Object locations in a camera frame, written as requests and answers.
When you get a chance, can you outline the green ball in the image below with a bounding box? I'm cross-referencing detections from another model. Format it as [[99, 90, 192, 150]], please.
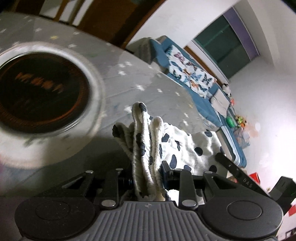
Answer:
[[226, 116, 235, 128]]

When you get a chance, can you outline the dark green window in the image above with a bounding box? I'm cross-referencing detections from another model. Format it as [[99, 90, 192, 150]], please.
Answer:
[[194, 7, 259, 79]]

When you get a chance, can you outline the grey white cushion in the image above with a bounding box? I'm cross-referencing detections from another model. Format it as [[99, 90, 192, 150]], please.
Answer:
[[210, 89, 230, 118]]

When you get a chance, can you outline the white polka dot garment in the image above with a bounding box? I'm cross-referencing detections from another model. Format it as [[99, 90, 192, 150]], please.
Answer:
[[112, 102, 223, 201]]

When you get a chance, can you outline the red box on floor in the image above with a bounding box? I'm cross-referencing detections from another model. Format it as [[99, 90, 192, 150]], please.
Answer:
[[249, 172, 260, 185]]

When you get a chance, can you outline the blue sofa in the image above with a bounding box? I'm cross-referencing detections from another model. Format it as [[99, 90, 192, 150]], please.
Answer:
[[125, 34, 247, 168]]

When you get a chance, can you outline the wooden side table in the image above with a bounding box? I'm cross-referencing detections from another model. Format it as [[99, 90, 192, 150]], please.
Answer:
[[1, 0, 93, 26]]

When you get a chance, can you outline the butterfly print pillow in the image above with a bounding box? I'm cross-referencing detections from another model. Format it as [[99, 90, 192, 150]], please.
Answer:
[[166, 45, 216, 98]]

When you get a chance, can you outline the brown wooden door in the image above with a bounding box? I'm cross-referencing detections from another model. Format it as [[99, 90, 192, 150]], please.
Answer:
[[78, 0, 164, 49]]

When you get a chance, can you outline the round induction cooktop in table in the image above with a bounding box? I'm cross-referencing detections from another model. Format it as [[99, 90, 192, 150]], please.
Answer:
[[1, 42, 105, 169]]

